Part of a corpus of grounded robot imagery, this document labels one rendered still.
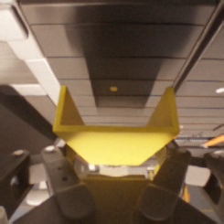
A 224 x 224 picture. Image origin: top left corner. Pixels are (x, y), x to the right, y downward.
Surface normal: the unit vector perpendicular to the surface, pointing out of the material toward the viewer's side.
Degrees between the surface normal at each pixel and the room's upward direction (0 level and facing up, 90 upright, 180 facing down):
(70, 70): 0
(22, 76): 90
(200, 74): 0
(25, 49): 0
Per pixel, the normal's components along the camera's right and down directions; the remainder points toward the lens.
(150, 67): -0.02, 0.91
